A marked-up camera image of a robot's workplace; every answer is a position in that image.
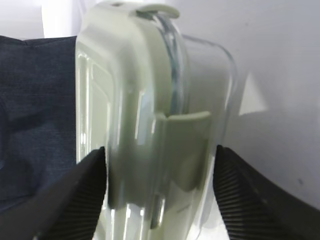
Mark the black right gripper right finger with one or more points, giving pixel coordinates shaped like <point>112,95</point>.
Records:
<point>254,208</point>

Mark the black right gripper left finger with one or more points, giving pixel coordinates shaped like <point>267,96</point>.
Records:
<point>68,210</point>

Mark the navy blue lunch bag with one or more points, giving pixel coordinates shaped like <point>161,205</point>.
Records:
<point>37,115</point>

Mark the glass container green lid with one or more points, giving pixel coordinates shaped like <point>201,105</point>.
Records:
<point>157,101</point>

